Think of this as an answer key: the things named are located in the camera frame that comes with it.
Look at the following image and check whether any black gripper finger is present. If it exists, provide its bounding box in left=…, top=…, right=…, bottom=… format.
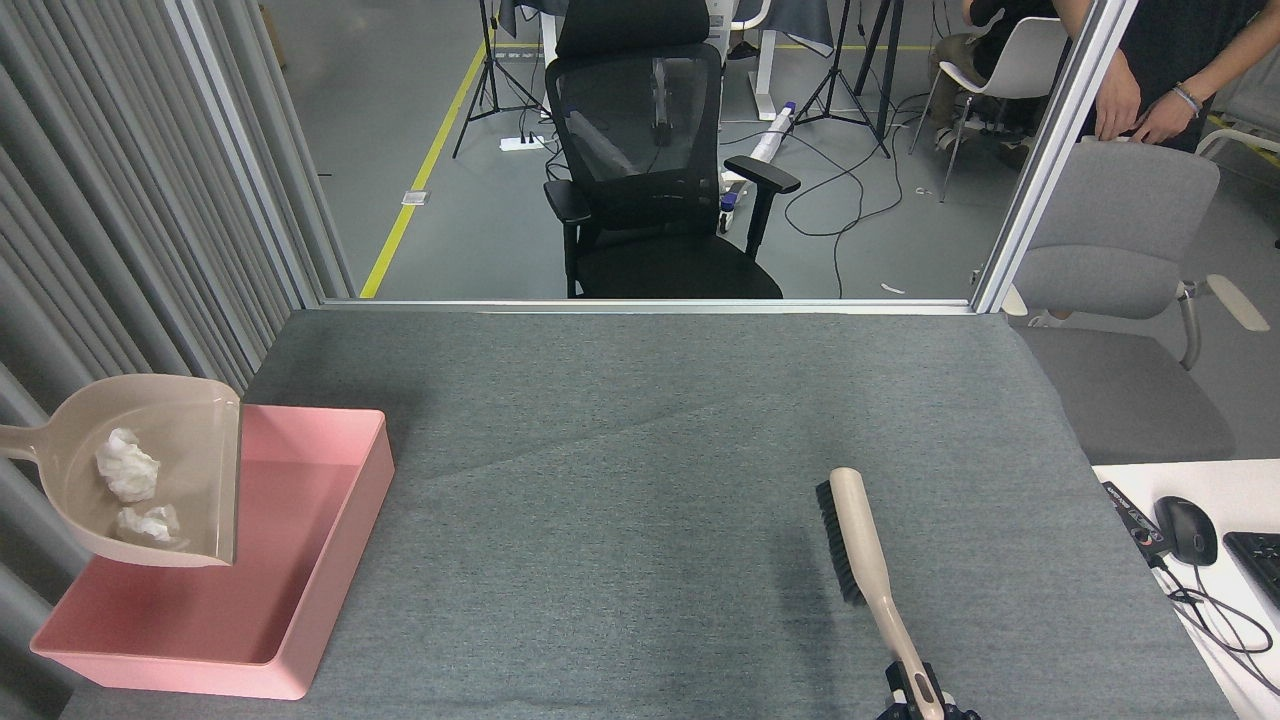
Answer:
left=925, top=664, right=983, bottom=720
left=878, top=662, right=915, bottom=720

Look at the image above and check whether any beige brush with black bristles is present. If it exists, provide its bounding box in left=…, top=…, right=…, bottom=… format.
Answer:
left=815, top=467, right=946, bottom=720

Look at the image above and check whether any grey padded chair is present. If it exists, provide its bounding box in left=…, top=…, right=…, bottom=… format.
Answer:
left=1000, top=138, right=1271, bottom=373

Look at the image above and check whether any beige plastic dustpan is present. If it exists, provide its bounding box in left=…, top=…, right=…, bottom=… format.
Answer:
left=0, top=374, right=242, bottom=569

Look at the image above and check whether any white paper ball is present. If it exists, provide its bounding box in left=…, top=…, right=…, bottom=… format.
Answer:
left=96, top=428, right=161, bottom=503
left=115, top=504, right=183, bottom=547

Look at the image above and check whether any pink plastic bin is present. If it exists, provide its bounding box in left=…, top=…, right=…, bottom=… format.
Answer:
left=30, top=403, right=396, bottom=700

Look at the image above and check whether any person's right hand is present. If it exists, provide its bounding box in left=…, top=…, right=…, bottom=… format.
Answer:
left=1096, top=85, right=1142, bottom=141

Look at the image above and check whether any person's left hand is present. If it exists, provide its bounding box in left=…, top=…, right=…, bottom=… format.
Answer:
left=1133, top=92, right=1199, bottom=147

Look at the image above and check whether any black handheld controller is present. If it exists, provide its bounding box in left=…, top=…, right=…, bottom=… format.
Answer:
left=1101, top=482, right=1173, bottom=561

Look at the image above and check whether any black computer mouse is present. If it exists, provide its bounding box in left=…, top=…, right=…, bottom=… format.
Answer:
left=1154, top=496, right=1219, bottom=567

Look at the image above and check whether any black keyboard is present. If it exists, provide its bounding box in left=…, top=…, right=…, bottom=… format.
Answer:
left=1223, top=531, right=1280, bottom=609

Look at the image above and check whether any white side desk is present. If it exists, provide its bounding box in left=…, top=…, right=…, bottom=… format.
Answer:
left=1092, top=459, right=1280, bottom=720

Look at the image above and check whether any white and blue tube device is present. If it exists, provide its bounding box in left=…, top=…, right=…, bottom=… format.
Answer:
left=718, top=100, right=798, bottom=236

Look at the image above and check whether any black mesh office chair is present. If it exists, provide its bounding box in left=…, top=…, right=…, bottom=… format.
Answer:
left=543, top=0, right=801, bottom=299

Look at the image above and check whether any black tripod stand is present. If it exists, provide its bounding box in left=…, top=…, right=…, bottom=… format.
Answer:
left=452, top=0, right=549, bottom=159
left=790, top=0, right=906, bottom=159

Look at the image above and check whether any beige chair armrest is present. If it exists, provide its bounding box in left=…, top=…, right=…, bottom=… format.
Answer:
left=1195, top=125, right=1280, bottom=161

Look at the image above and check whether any white plastic chair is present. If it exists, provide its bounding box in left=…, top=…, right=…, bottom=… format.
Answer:
left=908, top=15, right=1069, bottom=204

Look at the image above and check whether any seated person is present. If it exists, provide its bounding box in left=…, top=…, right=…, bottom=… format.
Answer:
left=928, top=0, right=1063, bottom=166

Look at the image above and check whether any grey pleated curtain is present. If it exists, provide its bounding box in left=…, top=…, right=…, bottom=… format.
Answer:
left=0, top=0, right=356, bottom=720
left=1205, top=45, right=1280, bottom=126

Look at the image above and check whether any standing person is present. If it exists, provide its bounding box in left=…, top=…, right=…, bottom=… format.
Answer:
left=1050, top=0, right=1280, bottom=156

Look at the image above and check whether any black desk cable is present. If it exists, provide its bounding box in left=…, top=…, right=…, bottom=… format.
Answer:
left=1150, top=555, right=1277, bottom=696

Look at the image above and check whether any silver frame rail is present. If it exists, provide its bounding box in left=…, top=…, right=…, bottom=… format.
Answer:
left=320, top=298, right=976, bottom=317

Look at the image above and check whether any black floor cable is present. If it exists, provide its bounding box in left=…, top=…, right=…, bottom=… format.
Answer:
left=720, top=95, right=936, bottom=299

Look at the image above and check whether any silver frame post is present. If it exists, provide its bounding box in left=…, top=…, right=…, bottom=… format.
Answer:
left=165, top=0, right=326, bottom=309
left=970, top=0, right=1141, bottom=314

